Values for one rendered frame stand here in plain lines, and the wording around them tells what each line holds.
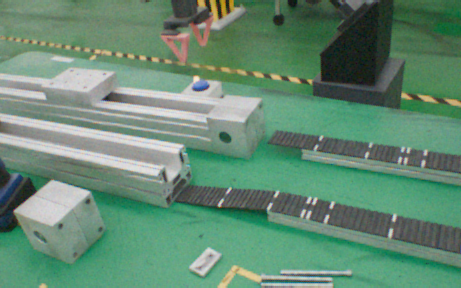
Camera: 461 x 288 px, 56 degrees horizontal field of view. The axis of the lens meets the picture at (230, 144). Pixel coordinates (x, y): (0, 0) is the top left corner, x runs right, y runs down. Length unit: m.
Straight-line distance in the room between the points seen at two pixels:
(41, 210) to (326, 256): 0.48
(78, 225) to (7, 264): 0.16
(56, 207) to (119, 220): 0.13
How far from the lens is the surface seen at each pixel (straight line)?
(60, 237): 0.79
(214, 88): 1.12
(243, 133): 0.90
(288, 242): 0.75
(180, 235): 0.80
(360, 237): 0.74
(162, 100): 1.07
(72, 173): 1.00
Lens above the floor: 1.33
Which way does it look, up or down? 34 degrees down
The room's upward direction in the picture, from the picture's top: 10 degrees counter-clockwise
